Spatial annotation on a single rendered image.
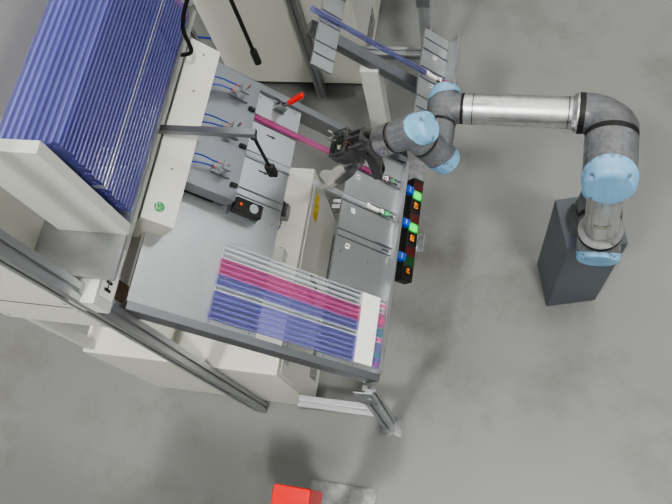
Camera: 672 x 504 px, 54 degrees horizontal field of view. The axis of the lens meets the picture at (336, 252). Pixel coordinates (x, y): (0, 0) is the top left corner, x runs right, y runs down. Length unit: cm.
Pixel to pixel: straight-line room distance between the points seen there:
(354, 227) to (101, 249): 77
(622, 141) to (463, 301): 124
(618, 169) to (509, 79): 164
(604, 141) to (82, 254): 113
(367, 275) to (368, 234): 12
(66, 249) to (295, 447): 142
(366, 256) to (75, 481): 157
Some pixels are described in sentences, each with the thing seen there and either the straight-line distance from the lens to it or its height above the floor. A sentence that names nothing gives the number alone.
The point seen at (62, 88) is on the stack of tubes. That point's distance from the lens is 128.
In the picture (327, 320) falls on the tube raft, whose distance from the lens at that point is 177.
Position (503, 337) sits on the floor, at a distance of 261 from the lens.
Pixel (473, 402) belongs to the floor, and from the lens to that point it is 255.
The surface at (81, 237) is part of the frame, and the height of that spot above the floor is 139.
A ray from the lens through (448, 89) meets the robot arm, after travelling 168.
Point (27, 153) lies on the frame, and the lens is 116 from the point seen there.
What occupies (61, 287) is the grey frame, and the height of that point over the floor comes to 145.
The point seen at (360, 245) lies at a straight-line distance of 189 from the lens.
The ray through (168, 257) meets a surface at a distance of 161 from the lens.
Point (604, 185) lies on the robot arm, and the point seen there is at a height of 115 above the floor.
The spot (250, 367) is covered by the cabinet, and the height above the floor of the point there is 62.
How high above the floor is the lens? 252
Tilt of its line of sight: 65 degrees down
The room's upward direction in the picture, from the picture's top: 24 degrees counter-clockwise
